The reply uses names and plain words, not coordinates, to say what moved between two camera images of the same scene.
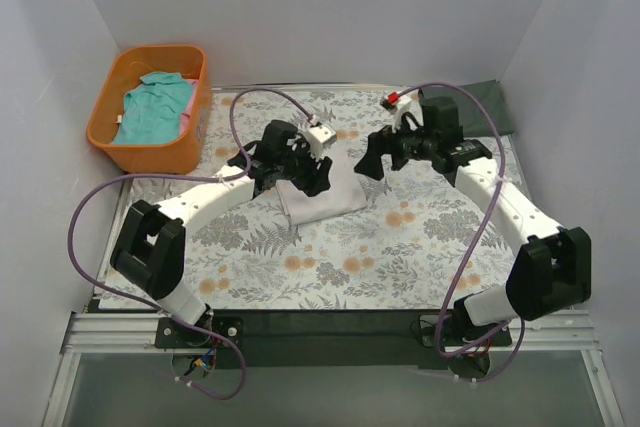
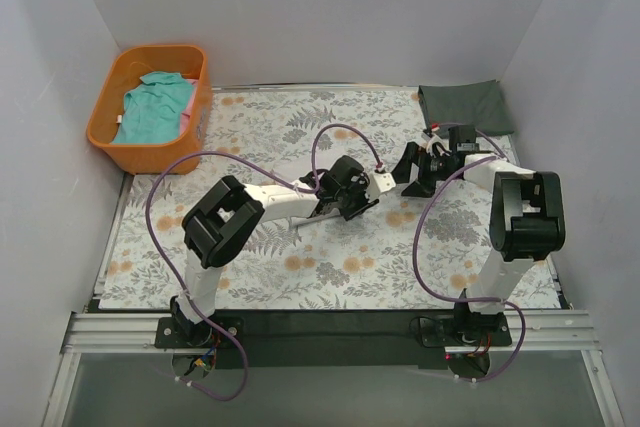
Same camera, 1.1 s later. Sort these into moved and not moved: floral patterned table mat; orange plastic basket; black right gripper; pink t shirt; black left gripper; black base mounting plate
Moved: black right gripper; black left gripper
Not moved: pink t shirt; black base mounting plate; orange plastic basket; floral patterned table mat
